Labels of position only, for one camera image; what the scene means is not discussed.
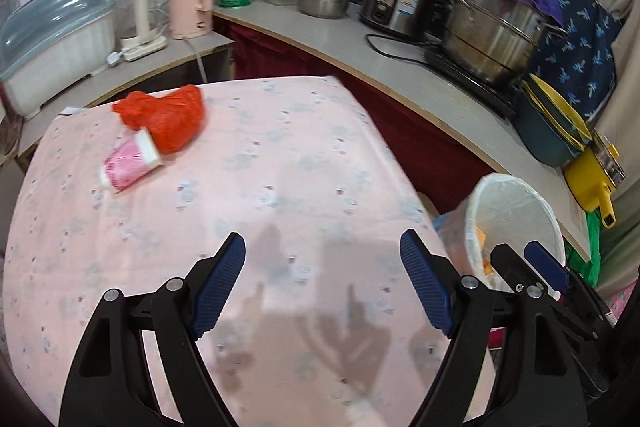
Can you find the white dish box blue lid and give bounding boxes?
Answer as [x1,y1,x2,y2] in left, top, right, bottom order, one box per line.
[0,0,117,120]

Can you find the black power cable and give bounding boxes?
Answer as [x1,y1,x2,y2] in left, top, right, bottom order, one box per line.
[365,33,436,62]

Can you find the beige curtain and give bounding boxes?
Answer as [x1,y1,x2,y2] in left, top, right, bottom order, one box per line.
[575,0,640,303]

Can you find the pink paper cup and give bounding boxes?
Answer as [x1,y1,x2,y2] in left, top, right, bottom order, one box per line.
[100,129,165,195]

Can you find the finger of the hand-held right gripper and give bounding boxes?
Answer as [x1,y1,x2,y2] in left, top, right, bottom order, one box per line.
[490,243,531,293]
[524,241,571,293]

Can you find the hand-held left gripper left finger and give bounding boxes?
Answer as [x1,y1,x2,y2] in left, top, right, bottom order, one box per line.
[59,232,247,427]

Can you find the large steel steamer pot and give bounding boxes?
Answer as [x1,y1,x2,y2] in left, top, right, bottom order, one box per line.
[437,0,568,90]

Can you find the white glass blender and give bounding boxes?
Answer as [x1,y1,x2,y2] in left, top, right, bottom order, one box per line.
[109,0,168,62]

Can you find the stacked yellow blue basins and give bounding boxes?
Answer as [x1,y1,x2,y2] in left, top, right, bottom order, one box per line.
[512,79,588,166]

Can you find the grey kitchen counter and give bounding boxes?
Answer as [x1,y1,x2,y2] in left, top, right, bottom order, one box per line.
[212,0,593,263]

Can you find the yellow plastic basin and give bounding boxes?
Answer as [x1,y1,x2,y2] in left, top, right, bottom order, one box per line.
[522,73,593,145]

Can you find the black induction cooker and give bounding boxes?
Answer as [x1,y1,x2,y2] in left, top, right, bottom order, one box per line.
[422,47,518,118]

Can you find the pink electric kettle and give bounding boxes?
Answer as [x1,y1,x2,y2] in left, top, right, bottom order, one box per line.
[169,0,216,40]

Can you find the pink printed tablecloth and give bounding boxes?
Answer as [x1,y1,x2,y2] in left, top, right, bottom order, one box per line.
[0,76,496,427]

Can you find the yellow pot with glass lid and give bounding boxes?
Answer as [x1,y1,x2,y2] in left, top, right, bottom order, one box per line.
[562,132,627,228]

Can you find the wooden side counter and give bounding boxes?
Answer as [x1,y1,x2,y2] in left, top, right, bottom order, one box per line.
[15,32,236,172]

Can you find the green plastic bag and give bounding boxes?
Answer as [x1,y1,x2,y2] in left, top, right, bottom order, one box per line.
[570,209,603,288]

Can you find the white lined waste bin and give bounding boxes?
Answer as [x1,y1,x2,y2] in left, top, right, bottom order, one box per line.
[432,173,566,293]

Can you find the red plastic bag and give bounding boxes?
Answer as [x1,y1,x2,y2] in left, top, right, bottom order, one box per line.
[112,84,206,154]

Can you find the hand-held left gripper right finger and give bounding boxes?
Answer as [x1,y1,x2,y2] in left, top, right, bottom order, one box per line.
[399,229,588,427]

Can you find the white power cable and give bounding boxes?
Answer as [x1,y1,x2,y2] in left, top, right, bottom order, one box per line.
[192,38,208,84]

